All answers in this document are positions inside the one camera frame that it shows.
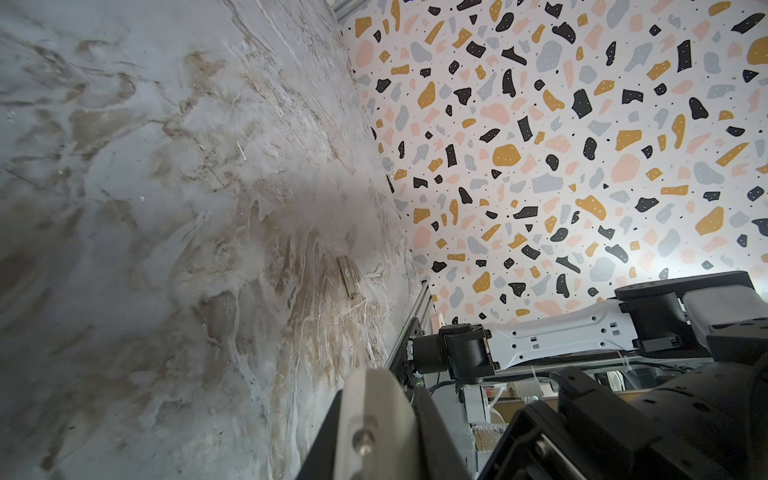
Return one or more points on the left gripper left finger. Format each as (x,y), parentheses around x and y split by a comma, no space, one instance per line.
(319,463)

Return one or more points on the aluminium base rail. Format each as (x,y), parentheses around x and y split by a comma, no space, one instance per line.
(418,323)

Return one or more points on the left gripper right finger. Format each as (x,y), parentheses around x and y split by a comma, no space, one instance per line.
(438,456)

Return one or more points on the white remote control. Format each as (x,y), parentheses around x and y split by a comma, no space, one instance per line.
(377,433)

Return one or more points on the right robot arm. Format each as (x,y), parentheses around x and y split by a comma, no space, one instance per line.
(664,380)

